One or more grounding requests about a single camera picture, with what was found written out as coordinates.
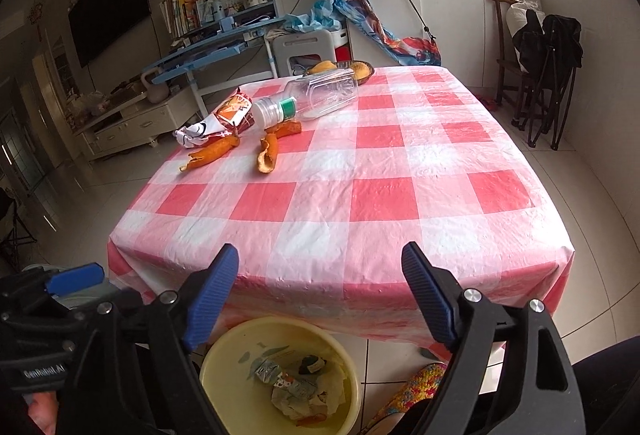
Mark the cream television cabinet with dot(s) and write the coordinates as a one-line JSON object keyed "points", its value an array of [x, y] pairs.
{"points": [[135, 120]]}

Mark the clear plastic bottle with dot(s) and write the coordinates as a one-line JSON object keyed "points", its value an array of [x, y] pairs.
{"points": [[325, 95]]}

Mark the colourful knitted slipper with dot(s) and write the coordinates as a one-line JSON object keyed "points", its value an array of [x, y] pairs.
{"points": [[410, 390]]}

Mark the white printed packet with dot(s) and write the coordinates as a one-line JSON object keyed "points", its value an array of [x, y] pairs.
{"points": [[192, 135]]}

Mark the person's right leg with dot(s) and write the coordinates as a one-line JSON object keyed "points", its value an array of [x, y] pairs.
{"points": [[610, 390]]}

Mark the wrinkled orange fruit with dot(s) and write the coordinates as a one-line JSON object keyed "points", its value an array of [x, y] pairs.
{"points": [[362, 70]]}

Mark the glass fruit bowl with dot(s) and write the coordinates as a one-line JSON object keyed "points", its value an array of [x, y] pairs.
{"points": [[365, 81]]}

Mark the blue crumpled cloth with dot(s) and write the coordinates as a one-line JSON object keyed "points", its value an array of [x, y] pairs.
{"points": [[320, 12]]}

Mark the pink checked tablecloth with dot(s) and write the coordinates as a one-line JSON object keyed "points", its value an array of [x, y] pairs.
{"points": [[375, 215]]}

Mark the black wall television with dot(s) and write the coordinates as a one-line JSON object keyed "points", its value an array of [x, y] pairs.
{"points": [[110, 5]]}

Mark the paper wrapper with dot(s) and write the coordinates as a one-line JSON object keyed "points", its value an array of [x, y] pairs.
{"points": [[310, 402]]}

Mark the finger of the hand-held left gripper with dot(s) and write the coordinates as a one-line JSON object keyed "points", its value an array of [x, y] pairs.
{"points": [[75, 279]]}

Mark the black folding chair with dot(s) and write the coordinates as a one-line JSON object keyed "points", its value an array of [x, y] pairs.
{"points": [[560, 40]]}

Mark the white cabinet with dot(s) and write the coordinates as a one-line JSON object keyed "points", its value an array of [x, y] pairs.
{"points": [[450, 5]]}

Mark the wooden chair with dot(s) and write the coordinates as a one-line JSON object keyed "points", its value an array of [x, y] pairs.
{"points": [[501, 45]]}

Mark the large yellow mango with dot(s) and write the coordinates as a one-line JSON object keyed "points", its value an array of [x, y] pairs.
{"points": [[322, 66]]}

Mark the white plastic stool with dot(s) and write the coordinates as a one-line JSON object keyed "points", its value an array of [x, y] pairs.
{"points": [[305, 44]]}

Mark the white sack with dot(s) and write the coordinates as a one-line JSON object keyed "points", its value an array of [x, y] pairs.
{"points": [[520, 15]]}

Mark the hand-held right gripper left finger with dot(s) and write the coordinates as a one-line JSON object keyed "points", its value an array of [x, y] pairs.
{"points": [[210, 300]]}

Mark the white kettlebell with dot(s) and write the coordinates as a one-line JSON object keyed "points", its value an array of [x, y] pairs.
{"points": [[156, 90]]}

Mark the yellow plastic basin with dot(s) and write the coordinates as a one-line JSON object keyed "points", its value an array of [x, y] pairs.
{"points": [[225, 395]]}

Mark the person's left hand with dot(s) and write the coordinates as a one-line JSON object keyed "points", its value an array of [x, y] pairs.
{"points": [[42, 415]]}

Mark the row of books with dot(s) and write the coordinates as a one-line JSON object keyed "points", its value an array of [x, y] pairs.
{"points": [[177, 15]]}

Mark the orange snack packet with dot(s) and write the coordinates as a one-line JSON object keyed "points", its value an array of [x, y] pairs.
{"points": [[232, 112]]}

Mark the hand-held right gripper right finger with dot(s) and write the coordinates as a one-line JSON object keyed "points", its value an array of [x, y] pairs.
{"points": [[430, 300]]}

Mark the orange peel piece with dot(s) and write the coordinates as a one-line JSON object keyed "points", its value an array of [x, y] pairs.
{"points": [[210, 152], [267, 155], [287, 127]]}

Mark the colourful printed hanging bag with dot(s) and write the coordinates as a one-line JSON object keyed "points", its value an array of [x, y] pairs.
{"points": [[385, 32]]}

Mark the blue study desk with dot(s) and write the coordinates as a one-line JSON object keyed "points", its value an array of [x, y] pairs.
{"points": [[210, 47]]}

